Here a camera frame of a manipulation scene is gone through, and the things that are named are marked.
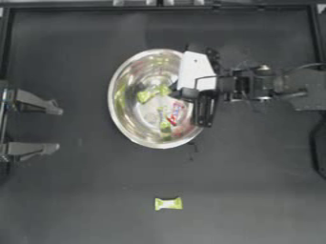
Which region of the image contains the red candy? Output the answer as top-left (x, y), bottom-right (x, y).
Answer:
top-left (166, 100), bottom-right (187, 127)

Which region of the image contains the green candy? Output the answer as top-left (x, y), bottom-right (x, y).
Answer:
top-left (154, 196), bottom-right (185, 212)
top-left (157, 106), bottom-right (177, 141)
top-left (137, 84), bottom-right (173, 105)

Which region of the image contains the steel bowl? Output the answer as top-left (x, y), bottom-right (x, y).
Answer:
top-left (107, 48), bottom-right (216, 150)

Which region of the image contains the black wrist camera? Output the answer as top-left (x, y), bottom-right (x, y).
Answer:
top-left (170, 87), bottom-right (201, 103)

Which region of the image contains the black camera cable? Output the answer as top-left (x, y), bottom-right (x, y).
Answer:
top-left (194, 74), bottom-right (222, 92)

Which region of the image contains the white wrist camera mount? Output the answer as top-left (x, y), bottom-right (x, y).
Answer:
top-left (177, 51), bottom-right (220, 92)

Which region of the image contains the black frame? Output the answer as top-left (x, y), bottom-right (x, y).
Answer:
top-left (0, 0), bottom-right (326, 79)

